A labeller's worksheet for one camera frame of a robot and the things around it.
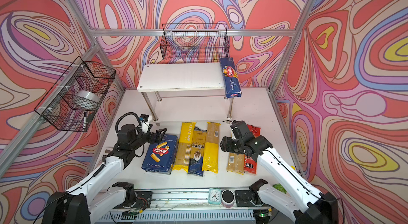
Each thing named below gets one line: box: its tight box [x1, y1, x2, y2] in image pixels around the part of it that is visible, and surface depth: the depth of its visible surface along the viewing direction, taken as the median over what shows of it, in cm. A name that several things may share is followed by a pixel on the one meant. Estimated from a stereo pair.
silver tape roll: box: [73, 90, 100, 111], surface depth 74 cm
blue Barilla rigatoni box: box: [141, 134, 180, 175], surface depth 82 cm
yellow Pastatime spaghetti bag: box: [172, 122, 197, 173], surface depth 90 cm
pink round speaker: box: [221, 189, 236, 209], surface depth 71 cm
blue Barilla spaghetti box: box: [219, 57, 242, 99], surface depth 73 cm
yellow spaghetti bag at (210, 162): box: [201, 122, 221, 174], surface depth 90 cm
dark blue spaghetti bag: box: [187, 126, 208, 177], surface depth 88 cm
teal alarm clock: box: [208, 187, 222, 206], surface depth 74 cm
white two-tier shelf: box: [137, 62, 234, 127], surface depth 85 cm
